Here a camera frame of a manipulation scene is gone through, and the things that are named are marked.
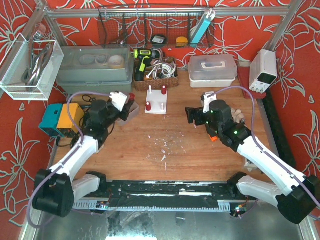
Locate grey plastic toolbox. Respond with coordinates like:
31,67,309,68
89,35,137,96
56,46,134,95

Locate work glove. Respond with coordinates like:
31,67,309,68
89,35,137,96
231,108,245,124

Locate black cables bundle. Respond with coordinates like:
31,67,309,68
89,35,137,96
56,94,101,148

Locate white cables in basket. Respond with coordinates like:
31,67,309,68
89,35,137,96
146,62,177,80

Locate yellow tape measure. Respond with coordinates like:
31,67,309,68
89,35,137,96
176,36,189,48

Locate white peg board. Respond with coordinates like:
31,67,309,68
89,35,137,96
144,85,168,115

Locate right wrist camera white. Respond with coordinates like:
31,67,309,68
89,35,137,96
201,91,217,114

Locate red notebook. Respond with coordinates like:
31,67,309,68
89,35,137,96
237,66,267,100

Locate orange black screwdriver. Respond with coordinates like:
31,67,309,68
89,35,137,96
208,133,219,142

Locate black wire basket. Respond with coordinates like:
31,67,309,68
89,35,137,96
97,3,209,48

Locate red large spring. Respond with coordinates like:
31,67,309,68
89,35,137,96
145,101,152,112
129,93,136,101
161,85,168,95

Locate grey cables in box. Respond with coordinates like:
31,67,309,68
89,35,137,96
21,23,54,92

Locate clear spring bin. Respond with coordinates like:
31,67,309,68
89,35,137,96
116,102,140,127

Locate teal box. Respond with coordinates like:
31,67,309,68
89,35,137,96
38,103,63,137

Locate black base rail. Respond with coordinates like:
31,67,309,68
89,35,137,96
78,179,258,201

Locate white plastic storage box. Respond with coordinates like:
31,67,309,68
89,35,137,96
188,54,238,88

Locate blue white hex key set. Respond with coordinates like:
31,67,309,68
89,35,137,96
190,8,216,48

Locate white power supply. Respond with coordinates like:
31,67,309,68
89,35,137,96
249,49,277,94

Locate green cordless drill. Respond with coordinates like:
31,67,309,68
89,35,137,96
133,48,162,82

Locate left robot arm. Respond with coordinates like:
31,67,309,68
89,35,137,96
31,99,135,218

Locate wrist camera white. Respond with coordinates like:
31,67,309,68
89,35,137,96
201,91,217,114
110,91,128,112

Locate black cable tray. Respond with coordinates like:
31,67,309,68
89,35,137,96
262,89,296,168

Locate black tape measure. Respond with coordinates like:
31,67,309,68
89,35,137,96
150,34,167,48

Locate yellow soldering station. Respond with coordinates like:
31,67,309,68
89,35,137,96
57,103,85,138

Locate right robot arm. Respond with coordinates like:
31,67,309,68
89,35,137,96
185,100,320,224

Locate wicker basket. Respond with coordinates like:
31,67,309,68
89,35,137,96
132,57,179,91

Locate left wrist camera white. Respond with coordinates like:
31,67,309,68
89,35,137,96
110,91,128,112

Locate clear acrylic box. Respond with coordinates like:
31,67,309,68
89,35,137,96
0,34,64,101

